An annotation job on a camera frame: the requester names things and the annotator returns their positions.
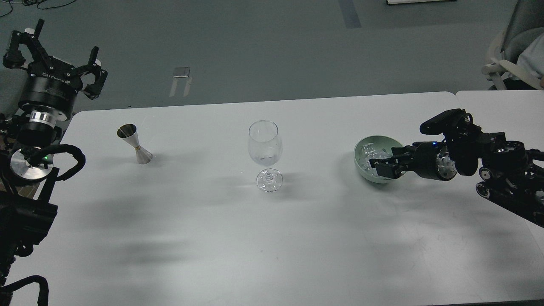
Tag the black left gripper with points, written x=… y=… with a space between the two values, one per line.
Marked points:
x=49 y=91

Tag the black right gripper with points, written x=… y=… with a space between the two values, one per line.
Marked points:
x=429 y=160

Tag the clear ice cubes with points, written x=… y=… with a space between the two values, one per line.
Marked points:
x=371 y=151

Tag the steel cocktail jigger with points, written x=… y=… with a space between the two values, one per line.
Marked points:
x=128 y=133

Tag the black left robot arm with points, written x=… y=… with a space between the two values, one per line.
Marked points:
x=32 y=160

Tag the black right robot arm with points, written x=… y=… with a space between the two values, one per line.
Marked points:
x=509 y=176

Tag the clear wine glass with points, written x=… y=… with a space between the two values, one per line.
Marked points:
x=265 y=148

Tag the green bowl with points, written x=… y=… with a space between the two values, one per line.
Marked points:
x=380 y=141

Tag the beige checked cushion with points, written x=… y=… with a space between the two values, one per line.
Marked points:
x=18 y=132

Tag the silver floor plate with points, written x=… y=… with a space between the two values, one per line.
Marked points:
x=181 y=72

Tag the white office chair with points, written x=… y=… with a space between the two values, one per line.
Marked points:
x=514 y=60

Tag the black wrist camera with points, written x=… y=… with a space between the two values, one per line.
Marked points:
x=442 y=123

